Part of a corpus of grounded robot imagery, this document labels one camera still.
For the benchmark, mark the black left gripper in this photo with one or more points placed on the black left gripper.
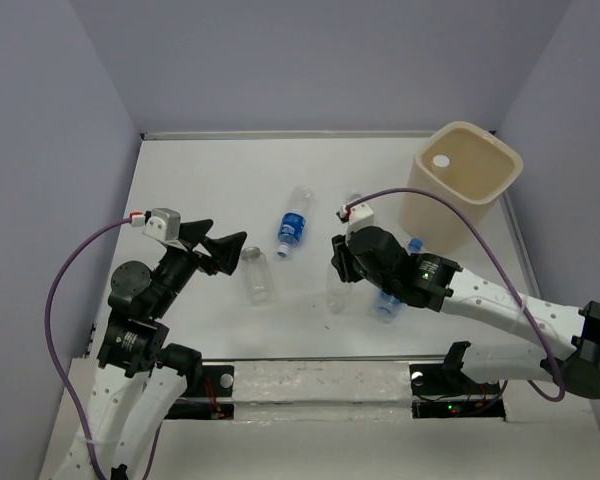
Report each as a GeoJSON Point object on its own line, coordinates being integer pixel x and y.
{"type": "Point", "coordinates": [226, 251]}

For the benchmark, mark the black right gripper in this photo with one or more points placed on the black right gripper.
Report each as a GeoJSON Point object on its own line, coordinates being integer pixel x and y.
{"type": "Point", "coordinates": [342, 257]}

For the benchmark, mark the clear bottle blue-white cap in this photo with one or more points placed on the clear bottle blue-white cap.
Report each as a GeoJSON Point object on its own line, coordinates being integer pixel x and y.
{"type": "Point", "coordinates": [340, 296]}

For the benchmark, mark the clear jar metal lid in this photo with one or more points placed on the clear jar metal lid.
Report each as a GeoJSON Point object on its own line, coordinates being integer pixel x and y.
{"type": "Point", "coordinates": [256, 275]}

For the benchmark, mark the blue label bottle white cap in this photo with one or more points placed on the blue label bottle white cap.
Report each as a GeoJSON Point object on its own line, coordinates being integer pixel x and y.
{"type": "Point", "coordinates": [293, 221]}

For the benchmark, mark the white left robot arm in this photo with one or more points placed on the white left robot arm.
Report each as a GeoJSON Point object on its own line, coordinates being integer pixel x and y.
{"type": "Point", "coordinates": [139, 376]}

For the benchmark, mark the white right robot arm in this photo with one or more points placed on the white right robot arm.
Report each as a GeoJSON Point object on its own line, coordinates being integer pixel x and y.
{"type": "Point", "coordinates": [563, 341]}

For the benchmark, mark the beige plastic bin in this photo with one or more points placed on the beige plastic bin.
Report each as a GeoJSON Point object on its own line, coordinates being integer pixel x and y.
{"type": "Point", "coordinates": [482, 168]}

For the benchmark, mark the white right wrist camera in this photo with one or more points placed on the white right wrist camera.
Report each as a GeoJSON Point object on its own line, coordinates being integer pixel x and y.
{"type": "Point", "coordinates": [355, 216]}

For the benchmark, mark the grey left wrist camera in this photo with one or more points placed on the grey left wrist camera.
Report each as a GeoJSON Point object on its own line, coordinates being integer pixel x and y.
{"type": "Point", "coordinates": [162, 224]}

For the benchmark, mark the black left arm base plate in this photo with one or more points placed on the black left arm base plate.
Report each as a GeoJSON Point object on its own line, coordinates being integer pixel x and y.
{"type": "Point", "coordinates": [210, 399]}

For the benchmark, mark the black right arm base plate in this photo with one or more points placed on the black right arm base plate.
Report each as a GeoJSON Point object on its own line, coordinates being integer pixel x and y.
{"type": "Point", "coordinates": [438, 395]}

